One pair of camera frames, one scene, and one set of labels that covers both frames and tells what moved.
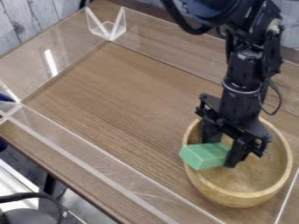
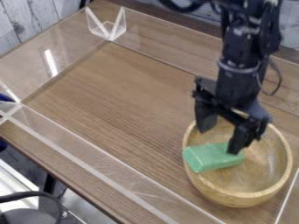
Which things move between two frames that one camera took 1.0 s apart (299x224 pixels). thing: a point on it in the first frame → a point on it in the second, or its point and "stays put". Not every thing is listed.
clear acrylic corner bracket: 108,30 stays put
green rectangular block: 204,156 stays put
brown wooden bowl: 251,181 stays put
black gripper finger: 210,130 → 205,115
